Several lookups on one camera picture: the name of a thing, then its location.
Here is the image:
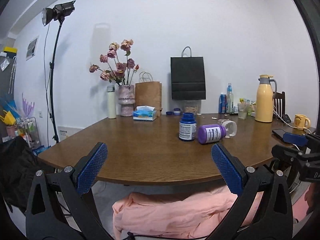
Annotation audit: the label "blue pill bottle white label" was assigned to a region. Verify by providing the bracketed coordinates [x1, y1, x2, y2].
[178, 113, 197, 141]

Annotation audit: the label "black smartphone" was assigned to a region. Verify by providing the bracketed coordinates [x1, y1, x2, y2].
[272, 129, 292, 143]

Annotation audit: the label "yellow mug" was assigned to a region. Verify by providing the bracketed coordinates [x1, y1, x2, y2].
[294, 114, 311, 129]

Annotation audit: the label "wooden chair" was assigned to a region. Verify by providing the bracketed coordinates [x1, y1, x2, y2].
[273, 92, 286, 118]

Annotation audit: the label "clear plastic bottle white neck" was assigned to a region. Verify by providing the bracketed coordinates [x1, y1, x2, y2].
[217, 119, 237, 138]

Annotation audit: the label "clear drinking glass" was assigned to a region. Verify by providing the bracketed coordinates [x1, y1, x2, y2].
[238, 102, 249, 120]

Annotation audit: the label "yellow thermos jug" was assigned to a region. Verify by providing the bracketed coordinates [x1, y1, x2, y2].
[255, 74, 277, 123]

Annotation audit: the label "black jacket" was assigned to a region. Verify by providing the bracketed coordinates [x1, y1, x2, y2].
[1, 137, 54, 213]

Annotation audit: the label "blue soda can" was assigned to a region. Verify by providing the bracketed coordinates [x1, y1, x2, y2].
[219, 94, 226, 114]

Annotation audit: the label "purple pill bottle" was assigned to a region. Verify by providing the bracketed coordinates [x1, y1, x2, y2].
[197, 124, 227, 144]

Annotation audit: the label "white calendar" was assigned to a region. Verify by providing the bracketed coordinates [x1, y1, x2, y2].
[57, 126, 82, 141]

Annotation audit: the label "clear jar with grains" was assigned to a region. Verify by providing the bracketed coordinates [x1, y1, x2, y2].
[184, 100, 202, 115]

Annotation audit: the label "small blue white jar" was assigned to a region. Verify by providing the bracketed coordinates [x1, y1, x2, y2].
[173, 108, 181, 115]

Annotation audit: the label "black paper bag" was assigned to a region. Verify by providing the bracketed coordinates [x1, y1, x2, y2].
[170, 46, 206, 101]

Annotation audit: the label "blue tissue pack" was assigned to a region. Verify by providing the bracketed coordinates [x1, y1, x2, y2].
[133, 106, 157, 121]

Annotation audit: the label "brown paper bag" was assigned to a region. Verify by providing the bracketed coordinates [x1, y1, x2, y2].
[135, 72, 162, 117]

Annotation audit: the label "pink ceramic vase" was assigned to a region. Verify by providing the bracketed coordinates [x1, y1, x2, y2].
[118, 85, 135, 117]

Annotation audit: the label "white thermos flask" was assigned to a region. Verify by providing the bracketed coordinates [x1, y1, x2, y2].
[107, 85, 117, 119]

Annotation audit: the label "dried pink flowers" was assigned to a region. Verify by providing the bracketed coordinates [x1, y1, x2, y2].
[88, 39, 139, 86]

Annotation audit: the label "black studio light stand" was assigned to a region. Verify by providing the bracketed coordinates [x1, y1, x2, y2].
[41, 0, 76, 144]

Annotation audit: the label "wire shelf with items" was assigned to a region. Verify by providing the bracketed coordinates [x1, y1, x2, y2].
[1, 95, 44, 156]

